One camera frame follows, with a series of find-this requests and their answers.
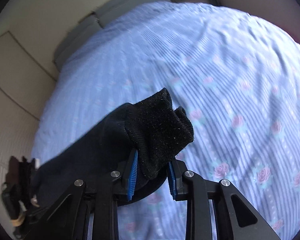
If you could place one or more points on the floral striped bed sheet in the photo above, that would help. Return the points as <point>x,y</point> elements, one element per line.
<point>190,100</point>

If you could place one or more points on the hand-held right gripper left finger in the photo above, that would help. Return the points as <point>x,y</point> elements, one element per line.
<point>132,177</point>

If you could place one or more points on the beige padded headboard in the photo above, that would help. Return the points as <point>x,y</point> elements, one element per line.
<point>17,85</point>

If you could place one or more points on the black sock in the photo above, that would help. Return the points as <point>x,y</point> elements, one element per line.
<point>130,140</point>

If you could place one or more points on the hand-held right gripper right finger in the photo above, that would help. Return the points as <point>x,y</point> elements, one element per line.
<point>172,180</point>

